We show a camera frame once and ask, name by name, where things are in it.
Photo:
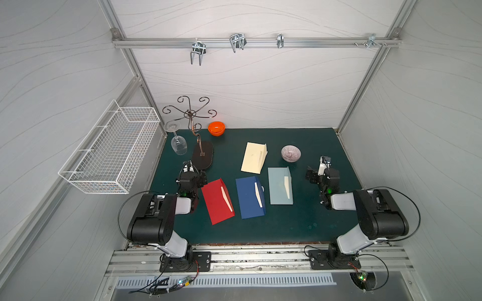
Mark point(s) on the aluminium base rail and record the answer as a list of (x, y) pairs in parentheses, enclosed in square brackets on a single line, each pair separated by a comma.
[(230, 259)]

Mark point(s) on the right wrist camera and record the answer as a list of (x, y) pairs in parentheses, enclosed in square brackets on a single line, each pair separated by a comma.
[(325, 163)]

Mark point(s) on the light teal envelope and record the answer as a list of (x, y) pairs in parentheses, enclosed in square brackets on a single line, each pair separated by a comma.
[(280, 186)]

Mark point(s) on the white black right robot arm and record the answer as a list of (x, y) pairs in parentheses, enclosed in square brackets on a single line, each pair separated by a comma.
[(379, 217)]

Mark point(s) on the copper wine glass stand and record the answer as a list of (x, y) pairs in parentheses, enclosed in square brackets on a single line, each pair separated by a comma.
[(202, 157)]

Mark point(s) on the blue envelope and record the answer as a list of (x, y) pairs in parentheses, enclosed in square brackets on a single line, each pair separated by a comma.
[(251, 197)]

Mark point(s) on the metal double hook left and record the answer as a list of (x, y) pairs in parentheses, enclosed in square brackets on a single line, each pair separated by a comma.
[(199, 49)]

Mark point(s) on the red envelope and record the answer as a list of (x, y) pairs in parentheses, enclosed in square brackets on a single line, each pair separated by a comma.
[(218, 201)]

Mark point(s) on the pink striped glass bowl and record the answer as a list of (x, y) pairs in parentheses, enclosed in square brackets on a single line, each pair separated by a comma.
[(290, 153)]

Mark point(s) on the aluminium overhead rail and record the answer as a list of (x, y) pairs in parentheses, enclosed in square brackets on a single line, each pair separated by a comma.
[(265, 43)]

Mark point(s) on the cream yellow envelope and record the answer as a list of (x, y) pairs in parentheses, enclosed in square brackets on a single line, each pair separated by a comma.
[(254, 158)]

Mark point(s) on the metal bracket hook right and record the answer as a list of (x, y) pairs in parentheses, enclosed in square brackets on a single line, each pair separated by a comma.
[(371, 42)]

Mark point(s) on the white vented strip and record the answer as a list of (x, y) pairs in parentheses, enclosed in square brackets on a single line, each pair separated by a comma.
[(234, 280)]

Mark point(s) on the metal double hook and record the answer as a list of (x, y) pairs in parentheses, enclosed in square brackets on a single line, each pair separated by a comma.
[(199, 49), (238, 41)]

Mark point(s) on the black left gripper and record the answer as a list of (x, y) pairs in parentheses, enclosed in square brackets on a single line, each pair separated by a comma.
[(189, 172)]

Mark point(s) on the small metal hook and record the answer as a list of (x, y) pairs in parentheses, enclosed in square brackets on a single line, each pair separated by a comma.
[(280, 41)]

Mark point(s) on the small green circuit board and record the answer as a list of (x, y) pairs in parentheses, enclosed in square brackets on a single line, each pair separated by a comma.
[(185, 281)]

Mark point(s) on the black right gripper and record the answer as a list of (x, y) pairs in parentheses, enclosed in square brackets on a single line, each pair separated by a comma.
[(314, 176)]

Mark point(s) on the clear wine glass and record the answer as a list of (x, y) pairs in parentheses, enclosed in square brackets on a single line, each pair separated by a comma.
[(178, 143)]

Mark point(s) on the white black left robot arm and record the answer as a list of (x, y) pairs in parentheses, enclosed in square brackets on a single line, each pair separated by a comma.
[(153, 220)]

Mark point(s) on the white wire basket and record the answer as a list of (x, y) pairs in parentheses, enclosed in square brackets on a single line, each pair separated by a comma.
[(109, 157)]

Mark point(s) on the metal double hook middle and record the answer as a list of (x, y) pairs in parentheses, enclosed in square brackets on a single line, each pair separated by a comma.
[(238, 41)]

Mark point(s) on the orange bowl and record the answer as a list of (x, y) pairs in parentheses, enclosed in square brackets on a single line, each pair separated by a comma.
[(216, 128)]

